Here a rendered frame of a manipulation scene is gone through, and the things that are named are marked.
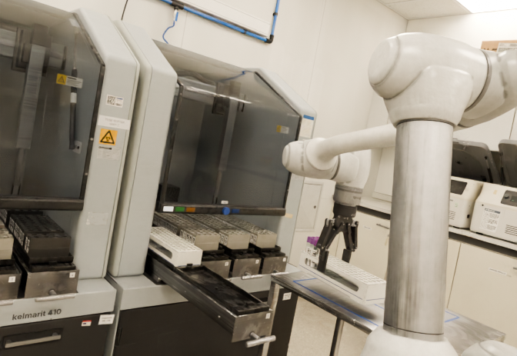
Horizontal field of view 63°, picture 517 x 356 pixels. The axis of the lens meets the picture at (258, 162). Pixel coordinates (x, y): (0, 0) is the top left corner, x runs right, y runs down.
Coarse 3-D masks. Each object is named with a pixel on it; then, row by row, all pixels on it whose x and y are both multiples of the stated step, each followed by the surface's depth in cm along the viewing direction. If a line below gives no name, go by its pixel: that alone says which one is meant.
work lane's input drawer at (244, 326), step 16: (160, 256) 144; (160, 272) 140; (176, 272) 135; (192, 272) 138; (208, 272) 140; (176, 288) 132; (192, 288) 125; (208, 288) 126; (224, 288) 129; (240, 288) 127; (208, 304) 119; (224, 304) 115; (240, 304) 119; (256, 304) 117; (224, 320) 113; (240, 320) 110; (256, 320) 114; (240, 336) 111; (256, 336) 112; (272, 336) 114
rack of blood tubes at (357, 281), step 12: (300, 264) 144; (336, 264) 136; (348, 264) 139; (324, 276) 135; (336, 276) 141; (348, 276) 127; (360, 276) 128; (372, 276) 131; (336, 288) 130; (348, 288) 126; (360, 288) 123; (372, 288) 122; (384, 288) 126; (360, 300) 122; (372, 300) 123; (384, 300) 127
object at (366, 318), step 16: (304, 272) 155; (272, 288) 144; (288, 288) 138; (304, 288) 137; (320, 288) 140; (272, 304) 144; (320, 304) 128; (336, 304) 128; (352, 304) 130; (368, 304) 133; (384, 304) 136; (272, 320) 145; (336, 320) 174; (352, 320) 119; (368, 320) 120; (448, 320) 132; (464, 320) 135; (336, 336) 173; (448, 336) 119; (464, 336) 121; (480, 336) 123; (496, 336) 126; (336, 352) 173
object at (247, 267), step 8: (232, 256) 162; (240, 256) 162; (248, 256) 165; (256, 256) 167; (232, 264) 160; (240, 264) 162; (248, 264) 165; (256, 264) 167; (232, 272) 160; (240, 272) 162; (248, 272) 165; (256, 272) 168
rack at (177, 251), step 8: (152, 232) 154; (160, 232) 157; (168, 232) 160; (152, 240) 158; (160, 240) 146; (168, 240) 149; (176, 240) 150; (184, 240) 152; (152, 248) 149; (160, 248) 154; (168, 248) 141; (176, 248) 141; (184, 248) 141; (192, 248) 143; (168, 256) 148; (176, 256) 137; (184, 256) 138; (192, 256) 140; (200, 256) 143; (176, 264) 137; (184, 264) 139
